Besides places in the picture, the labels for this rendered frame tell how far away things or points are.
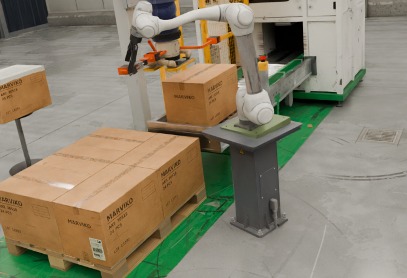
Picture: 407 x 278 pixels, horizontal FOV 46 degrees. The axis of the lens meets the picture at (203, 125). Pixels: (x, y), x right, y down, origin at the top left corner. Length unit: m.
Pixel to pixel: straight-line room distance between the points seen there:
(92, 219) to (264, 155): 1.21
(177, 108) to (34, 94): 1.60
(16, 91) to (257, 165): 2.52
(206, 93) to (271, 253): 1.34
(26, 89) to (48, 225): 1.89
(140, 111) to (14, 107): 1.23
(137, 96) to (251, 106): 2.24
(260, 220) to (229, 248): 0.29
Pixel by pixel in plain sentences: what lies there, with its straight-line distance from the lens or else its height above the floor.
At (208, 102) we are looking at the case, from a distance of 3.87.
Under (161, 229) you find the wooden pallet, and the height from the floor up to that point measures 0.10.
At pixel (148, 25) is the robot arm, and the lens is 2.74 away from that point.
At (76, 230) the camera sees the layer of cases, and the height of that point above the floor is 0.37.
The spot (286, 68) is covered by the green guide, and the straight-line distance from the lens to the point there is 5.39.
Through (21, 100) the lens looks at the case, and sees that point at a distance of 4.89.
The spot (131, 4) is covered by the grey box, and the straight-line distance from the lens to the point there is 4.85.
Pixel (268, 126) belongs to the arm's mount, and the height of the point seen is 0.78.
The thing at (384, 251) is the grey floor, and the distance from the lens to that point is 3.41.
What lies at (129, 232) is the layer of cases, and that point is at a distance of 3.24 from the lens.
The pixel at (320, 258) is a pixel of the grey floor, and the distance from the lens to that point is 3.30.
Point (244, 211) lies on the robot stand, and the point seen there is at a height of 0.14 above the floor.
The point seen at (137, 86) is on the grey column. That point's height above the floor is 0.68.
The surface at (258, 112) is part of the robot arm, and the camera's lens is 2.98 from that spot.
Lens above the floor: 1.95
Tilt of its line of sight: 20 degrees down
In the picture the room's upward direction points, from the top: 7 degrees counter-clockwise
